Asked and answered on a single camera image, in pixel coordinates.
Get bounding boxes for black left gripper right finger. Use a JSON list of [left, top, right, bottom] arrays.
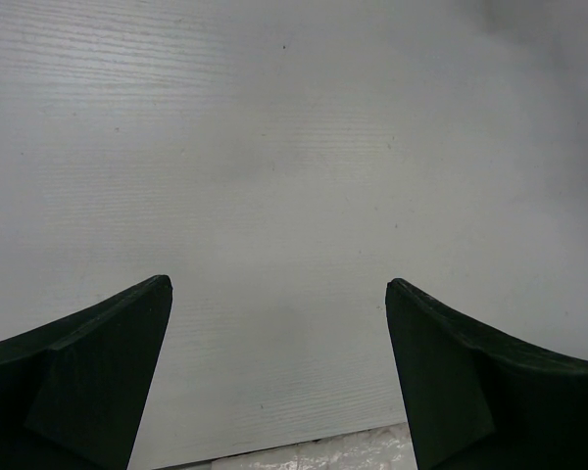
[[385, 279, 588, 469]]

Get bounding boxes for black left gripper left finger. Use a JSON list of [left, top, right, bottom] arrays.
[[0, 275, 172, 469]]

